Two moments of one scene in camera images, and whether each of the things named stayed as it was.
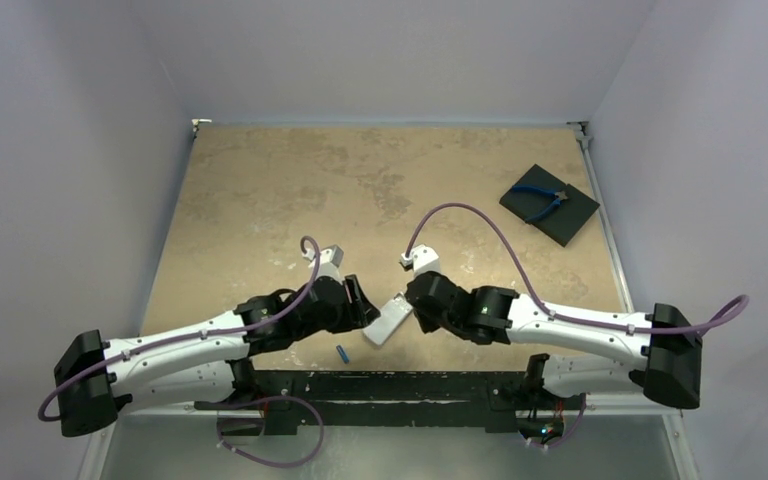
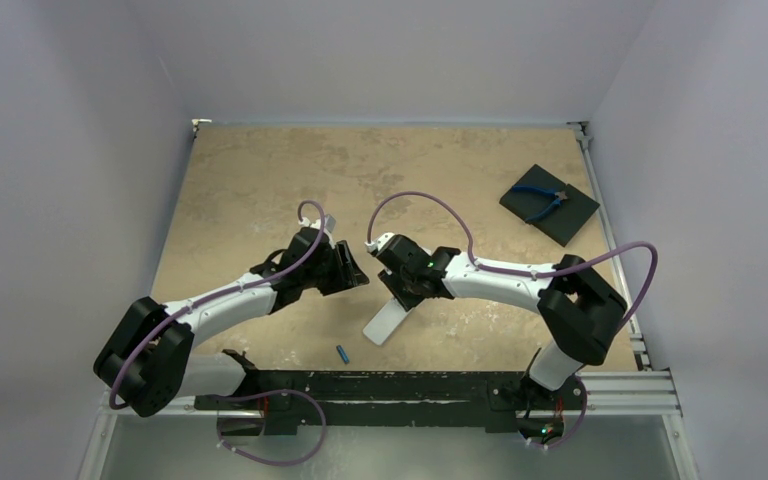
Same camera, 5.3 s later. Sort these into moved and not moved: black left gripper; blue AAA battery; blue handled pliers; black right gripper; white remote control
Moved: black left gripper; black right gripper
Not moved: blue AAA battery; white remote control; blue handled pliers
